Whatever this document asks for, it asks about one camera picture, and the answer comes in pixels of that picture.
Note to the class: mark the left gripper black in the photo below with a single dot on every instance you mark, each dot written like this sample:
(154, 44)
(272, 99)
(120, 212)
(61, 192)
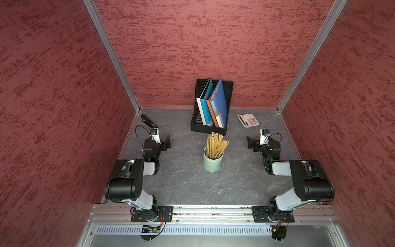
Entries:
(163, 145)

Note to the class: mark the blue folder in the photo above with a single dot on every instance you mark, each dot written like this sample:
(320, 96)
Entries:
(221, 100)

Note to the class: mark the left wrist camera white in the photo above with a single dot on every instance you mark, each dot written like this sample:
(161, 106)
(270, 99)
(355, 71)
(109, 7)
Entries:
(155, 135)

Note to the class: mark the black mesh file holder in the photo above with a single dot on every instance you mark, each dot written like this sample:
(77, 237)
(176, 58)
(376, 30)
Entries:
(196, 121)

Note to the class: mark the aluminium front rail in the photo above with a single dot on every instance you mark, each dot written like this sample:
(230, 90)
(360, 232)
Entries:
(214, 214)

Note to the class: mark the orange book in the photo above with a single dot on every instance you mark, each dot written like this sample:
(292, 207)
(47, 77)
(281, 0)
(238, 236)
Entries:
(215, 123)

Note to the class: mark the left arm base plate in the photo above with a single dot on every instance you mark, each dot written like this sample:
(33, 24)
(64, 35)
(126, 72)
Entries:
(157, 214)

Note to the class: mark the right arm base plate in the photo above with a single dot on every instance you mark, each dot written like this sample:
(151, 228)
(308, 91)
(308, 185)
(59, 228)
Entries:
(263, 214)

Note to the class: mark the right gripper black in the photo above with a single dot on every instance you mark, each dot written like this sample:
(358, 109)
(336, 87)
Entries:
(255, 145)

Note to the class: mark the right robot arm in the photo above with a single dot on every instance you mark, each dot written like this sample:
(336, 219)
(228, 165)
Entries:
(310, 182)

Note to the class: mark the black stapler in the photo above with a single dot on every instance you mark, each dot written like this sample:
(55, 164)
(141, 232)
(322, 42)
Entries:
(148, 122)

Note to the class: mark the green metal cup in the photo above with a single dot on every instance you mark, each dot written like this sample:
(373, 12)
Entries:
(211, 165)

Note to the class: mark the teal book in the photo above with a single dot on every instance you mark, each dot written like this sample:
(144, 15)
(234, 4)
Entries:
(209, 90)

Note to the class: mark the pink calculator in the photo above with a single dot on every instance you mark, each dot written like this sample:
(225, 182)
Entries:
(248, 120)

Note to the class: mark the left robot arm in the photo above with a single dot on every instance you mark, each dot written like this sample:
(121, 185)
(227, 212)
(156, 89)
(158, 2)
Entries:
(125, 184)

